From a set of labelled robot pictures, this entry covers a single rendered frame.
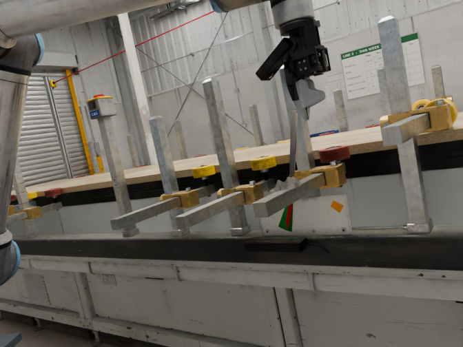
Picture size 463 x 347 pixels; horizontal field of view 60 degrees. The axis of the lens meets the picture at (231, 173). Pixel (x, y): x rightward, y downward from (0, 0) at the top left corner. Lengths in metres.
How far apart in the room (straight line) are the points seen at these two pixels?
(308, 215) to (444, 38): 7.30
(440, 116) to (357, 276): 0.45
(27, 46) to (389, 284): 1.06
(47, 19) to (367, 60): 7.69
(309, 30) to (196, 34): 9.31
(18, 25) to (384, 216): 1.03
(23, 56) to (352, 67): 7.64
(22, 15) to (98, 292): 1.67
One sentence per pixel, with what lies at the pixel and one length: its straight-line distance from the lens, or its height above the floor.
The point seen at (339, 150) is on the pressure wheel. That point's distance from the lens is 1.09.
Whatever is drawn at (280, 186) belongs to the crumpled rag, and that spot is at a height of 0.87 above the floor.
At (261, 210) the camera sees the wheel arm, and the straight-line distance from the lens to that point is 0.77.
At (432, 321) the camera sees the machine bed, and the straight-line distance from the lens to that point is 1.37.
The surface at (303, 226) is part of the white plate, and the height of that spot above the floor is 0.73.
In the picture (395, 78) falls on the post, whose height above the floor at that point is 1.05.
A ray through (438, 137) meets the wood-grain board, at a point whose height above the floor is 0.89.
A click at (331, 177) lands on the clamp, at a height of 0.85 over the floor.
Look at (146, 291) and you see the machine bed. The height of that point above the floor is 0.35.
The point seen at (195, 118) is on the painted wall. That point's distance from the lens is 10.22.
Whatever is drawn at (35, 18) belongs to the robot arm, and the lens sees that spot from 0.95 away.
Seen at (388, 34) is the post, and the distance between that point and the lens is 0.96.
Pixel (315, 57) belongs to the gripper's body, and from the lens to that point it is 0.90.
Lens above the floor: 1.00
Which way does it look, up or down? 6 degrees down
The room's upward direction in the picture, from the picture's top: 12 degrees counter-clockwise
